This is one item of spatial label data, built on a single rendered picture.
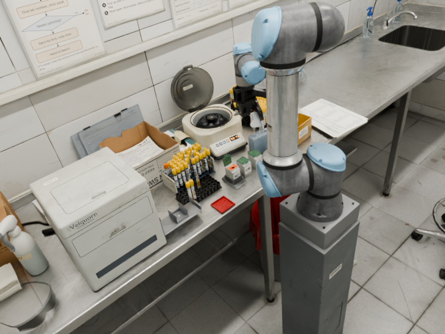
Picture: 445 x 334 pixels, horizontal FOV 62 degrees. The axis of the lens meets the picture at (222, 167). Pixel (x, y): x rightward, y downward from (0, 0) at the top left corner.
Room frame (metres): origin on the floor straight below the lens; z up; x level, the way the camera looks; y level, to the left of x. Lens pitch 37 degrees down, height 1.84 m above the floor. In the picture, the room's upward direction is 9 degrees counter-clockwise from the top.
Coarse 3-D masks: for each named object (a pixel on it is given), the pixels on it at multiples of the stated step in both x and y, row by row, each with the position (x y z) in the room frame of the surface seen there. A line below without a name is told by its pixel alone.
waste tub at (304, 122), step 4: (300, 116) 1.45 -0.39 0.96; (304, 116) 1.44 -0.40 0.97; (308, 116) 1.42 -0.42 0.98; (300, 120) 1.45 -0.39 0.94; (304, 120) 1.44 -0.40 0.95; (308, 120) 1.39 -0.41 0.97; (300, 124) 1.45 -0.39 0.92; (304, 124) 1.37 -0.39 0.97; (308, 124) 1.39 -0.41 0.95; (300, 128) 1.35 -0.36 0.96; (304, 128) 1.37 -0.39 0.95; (308, 128) 1.39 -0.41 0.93; (300, 132) 1.35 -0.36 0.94; (304, 132) 1.37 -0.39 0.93; (308, 132) 1.39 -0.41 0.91; (300, 136) 1.35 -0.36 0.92; (304, 136) 1.37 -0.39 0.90; (308, 136) 1.39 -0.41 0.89; (300, 140) 1.35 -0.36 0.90; (304, 140) 1.37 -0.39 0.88
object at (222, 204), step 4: (224, 196) 1.07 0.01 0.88; (216, 200) 1.06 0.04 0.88; (220, 200) 1.06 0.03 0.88; (224, 200) 1.06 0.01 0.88; (228, 200) 1.05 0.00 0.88; (212, 204) 1.04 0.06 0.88; (216, 204) 1.04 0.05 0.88; (220, 204) 1.04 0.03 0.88; (224, 204) 1.03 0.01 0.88; (228, 204) 1.03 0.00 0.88; (232, 204) 1.02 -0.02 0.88; (216, 208) 1.01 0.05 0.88; (220, 208) 1.02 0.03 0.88; (224, 208) 1.01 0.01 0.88; (228, 208) 1.01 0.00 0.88; (220, 212) 0.99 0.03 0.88
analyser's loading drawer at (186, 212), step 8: (192, 200) 1.02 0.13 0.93; (184, 208) 0.97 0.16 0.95; (192, 208) 1.00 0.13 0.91; (200, 208) 0.98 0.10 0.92; (168, 216) 0.97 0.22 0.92; (176, 216) 0.97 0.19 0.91; (184, 216) 0.96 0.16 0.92; (192, 216) 0.96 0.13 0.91; (168, 224) 0.93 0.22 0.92; (176, 224) 0.93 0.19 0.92; (168, 232) 0.90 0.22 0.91
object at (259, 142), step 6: (258, 132) 1.35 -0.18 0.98; (264, 132) 1.34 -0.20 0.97; (252, 138) 1.31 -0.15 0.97; (258, 138) 1.31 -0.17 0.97; (264, 138) 1.32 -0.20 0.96; (252, 144) 1.31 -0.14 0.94; (258, 144) 1.31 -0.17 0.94; (264, 144) 1.32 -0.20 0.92; (258, 150) 1.31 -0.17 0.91; (264, 150) 1.32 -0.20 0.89
